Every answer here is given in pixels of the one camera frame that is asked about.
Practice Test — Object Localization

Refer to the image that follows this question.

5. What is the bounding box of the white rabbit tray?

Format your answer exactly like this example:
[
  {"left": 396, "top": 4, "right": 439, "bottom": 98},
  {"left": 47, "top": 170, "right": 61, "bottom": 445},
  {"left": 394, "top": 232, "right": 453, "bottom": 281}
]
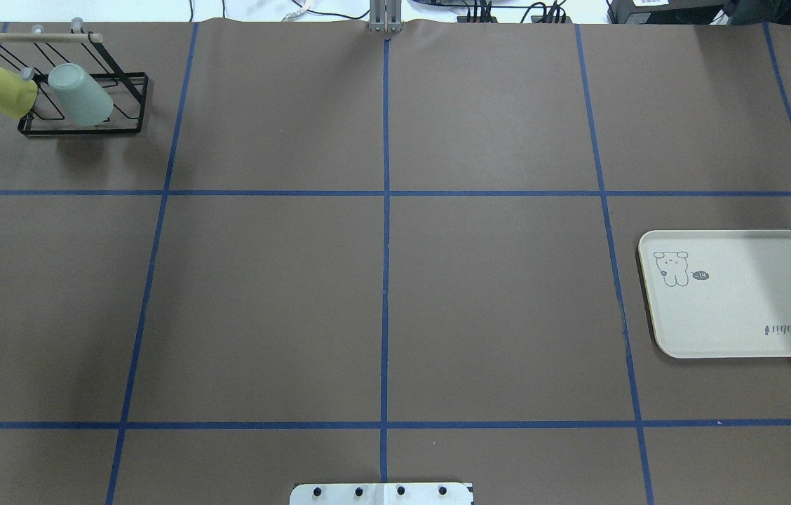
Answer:
[{"left": 638, "top": 229, "right": 791, "bottom": 359}]

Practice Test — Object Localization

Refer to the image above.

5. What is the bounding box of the grey aluminium post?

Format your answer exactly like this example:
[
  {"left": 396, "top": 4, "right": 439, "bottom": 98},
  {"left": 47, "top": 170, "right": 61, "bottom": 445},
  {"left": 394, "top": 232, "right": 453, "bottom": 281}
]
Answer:
[{"left": 367, "top": 0, "right": 404, "bottom": 33}]

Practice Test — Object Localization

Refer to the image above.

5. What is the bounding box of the pale green cup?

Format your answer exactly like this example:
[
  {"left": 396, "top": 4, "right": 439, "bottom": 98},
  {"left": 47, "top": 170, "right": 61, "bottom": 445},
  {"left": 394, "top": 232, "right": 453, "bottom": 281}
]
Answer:
[{"left": 47, "top": 63, "right": 114, "bottom": 127}]

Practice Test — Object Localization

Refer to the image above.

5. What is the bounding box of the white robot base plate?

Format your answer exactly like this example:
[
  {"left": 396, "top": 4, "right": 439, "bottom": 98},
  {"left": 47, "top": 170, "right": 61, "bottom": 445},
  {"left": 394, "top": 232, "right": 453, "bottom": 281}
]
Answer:
[{"left": 289, "top": 482, "right": 475, "bottom": 504}]

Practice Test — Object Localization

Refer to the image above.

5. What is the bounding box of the black wire cup rack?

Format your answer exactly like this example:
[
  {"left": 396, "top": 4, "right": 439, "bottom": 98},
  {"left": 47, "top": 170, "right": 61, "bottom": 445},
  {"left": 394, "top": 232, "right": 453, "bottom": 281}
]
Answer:
[{"left": 0, "top": 18, "right": 149, "bottom": 137}]

